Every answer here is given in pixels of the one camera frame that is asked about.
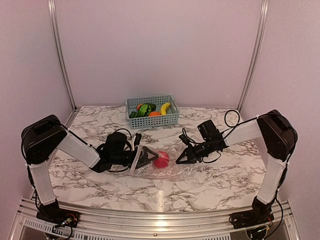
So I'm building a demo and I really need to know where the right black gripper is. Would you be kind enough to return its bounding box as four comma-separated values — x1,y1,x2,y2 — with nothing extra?
175,138,216,164

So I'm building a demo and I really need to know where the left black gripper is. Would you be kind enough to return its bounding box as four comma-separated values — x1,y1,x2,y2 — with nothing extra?
111,146,159,170

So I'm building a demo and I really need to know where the clear zip top bag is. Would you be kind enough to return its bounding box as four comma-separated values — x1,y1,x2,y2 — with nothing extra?
128,145,196,182

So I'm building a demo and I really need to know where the red fake apple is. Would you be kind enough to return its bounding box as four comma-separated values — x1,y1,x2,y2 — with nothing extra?
153,151,170,169

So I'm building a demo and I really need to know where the green fake cabbage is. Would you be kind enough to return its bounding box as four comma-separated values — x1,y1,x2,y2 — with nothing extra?
129,111,141,119

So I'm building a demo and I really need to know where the orange fake orange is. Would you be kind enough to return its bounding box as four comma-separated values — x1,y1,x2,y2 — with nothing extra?
148,111,161,117

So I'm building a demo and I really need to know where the yellow fake banana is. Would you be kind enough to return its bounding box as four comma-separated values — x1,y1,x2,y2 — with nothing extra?
159,102,171,116

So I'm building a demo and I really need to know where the green orange fake mango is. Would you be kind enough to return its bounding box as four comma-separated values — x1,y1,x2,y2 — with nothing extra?
136,103,145,111

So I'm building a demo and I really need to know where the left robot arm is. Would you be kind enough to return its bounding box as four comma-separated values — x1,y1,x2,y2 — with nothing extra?
21,114,159,223

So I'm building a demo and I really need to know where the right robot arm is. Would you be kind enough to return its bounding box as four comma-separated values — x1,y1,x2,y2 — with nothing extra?
175,109,298,224

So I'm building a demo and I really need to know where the light blue plastic basket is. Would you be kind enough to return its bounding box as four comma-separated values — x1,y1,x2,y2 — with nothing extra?
125,95,180,129

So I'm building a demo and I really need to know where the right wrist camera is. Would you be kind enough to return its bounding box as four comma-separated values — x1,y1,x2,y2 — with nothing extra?
179,128,194,147

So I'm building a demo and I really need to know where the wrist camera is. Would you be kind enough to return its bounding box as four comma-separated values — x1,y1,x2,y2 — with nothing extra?
179,128,194,147
132,133,142,151

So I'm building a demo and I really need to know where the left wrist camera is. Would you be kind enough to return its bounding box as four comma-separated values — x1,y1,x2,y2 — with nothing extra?
132,133,142,151

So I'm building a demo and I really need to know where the front aluminium rail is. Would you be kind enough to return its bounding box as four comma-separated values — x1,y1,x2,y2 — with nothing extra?
14,197,301,240

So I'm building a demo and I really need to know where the left aluminium frame post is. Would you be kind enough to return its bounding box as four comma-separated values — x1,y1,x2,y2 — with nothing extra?
47,0,77,111

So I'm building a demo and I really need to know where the aluminium frame post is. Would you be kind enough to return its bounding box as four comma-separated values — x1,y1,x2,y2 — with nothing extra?
237,0,270,113
47,0,77,111

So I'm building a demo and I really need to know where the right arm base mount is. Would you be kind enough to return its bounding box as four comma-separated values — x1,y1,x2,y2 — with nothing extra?
229,196,276,229

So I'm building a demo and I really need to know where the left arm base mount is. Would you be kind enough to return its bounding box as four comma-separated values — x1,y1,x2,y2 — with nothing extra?
36,200,80,228

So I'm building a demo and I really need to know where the right aluminium frame post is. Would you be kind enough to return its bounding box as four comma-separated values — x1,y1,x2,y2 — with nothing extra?
237,0,270,113

